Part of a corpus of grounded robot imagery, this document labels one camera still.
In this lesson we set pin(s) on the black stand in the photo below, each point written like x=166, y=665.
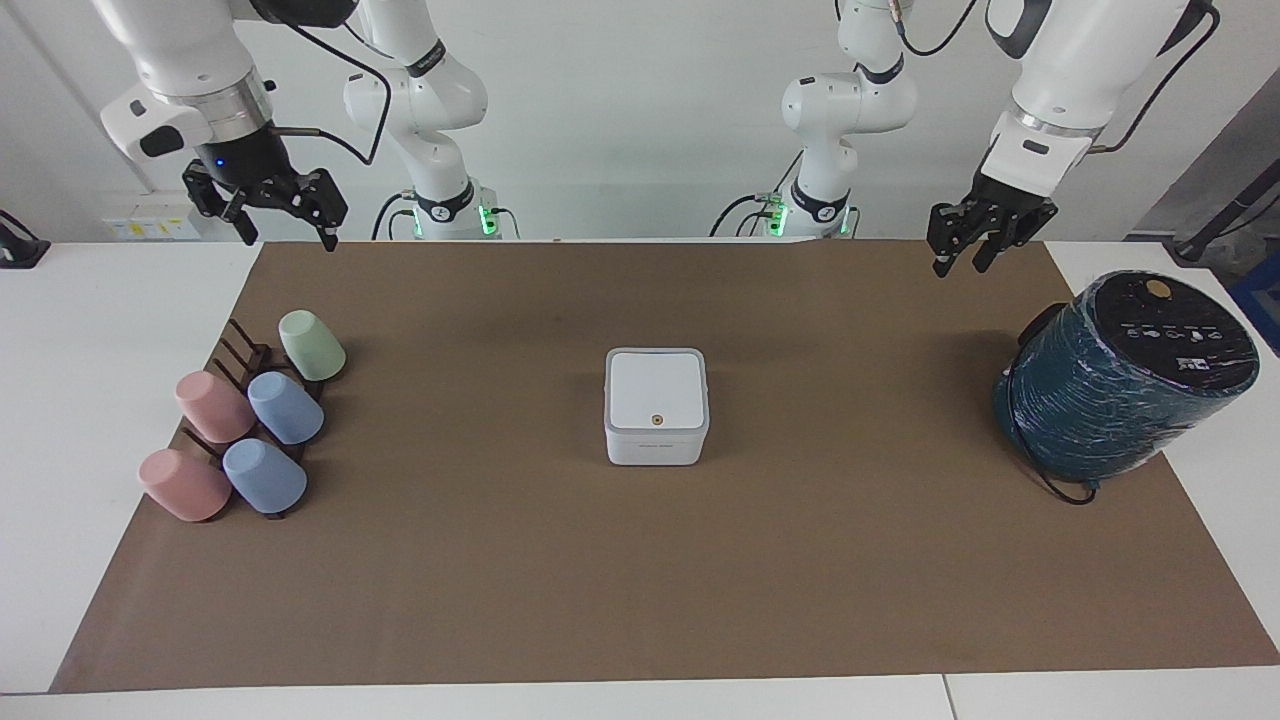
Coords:
x=18, y=250
x=1215, y=225

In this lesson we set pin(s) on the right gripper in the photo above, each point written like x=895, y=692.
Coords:
x=245, y=160

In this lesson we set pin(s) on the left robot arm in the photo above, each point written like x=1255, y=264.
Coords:
x=1070, y=60

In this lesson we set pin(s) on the white wall socket strip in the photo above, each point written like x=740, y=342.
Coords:
x=150, y=222

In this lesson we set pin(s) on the blue cup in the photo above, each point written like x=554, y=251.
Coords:
x=287, y=408
x=265, y=476

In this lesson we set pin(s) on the pink cup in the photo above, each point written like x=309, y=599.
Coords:
x=215, y=407
x=185, y=485

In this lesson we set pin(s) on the white square trash can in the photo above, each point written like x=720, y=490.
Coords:
x=656, y=405

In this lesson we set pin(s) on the teal cylindrical appliance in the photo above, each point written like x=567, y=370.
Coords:
x=1110, y=400

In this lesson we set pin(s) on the blue box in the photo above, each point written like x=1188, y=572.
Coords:
x=1262, y=300

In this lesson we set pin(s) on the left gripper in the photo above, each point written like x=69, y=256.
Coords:
x=1015, y=205

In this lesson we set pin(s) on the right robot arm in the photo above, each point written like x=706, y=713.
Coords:
x=185, y=45

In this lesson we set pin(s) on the green cup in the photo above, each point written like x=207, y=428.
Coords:
x=312, y=345

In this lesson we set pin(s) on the dark brown cup rack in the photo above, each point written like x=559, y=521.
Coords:
x=240, y=360

